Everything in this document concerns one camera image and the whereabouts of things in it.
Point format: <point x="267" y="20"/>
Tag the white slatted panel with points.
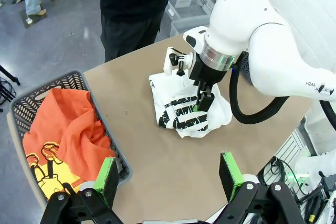
<point x="288" y="142"/>

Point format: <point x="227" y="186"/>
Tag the grey plastic lattice basket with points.
<point x="29" y="100"/>
<point x="244" y="69"/>

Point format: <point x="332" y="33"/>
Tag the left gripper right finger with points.
<point x="231" y="176"/>

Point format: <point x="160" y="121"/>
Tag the clear plastic storage box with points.
<point x="183" y="27"/>
<point x="189" y="5"/>

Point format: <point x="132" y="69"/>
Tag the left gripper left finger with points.
<point x="109" y="179"/>

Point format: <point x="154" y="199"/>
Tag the orange printed t-shirt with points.
<point x="68" y="134"/>

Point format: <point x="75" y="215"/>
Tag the person in black t-shirt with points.
<point x="131" y="11"/>

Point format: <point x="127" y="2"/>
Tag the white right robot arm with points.
<point x="262" y="37"/>

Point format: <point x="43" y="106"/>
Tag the black camera tripod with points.
<point x="10" y="75"/>

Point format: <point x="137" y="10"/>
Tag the white t-shirt black print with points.
<point x="170" y="95"/>

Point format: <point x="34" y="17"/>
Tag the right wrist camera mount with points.
<point x="168" y="61"/>

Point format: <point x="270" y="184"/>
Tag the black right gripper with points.
<point x="207" y="74"/>

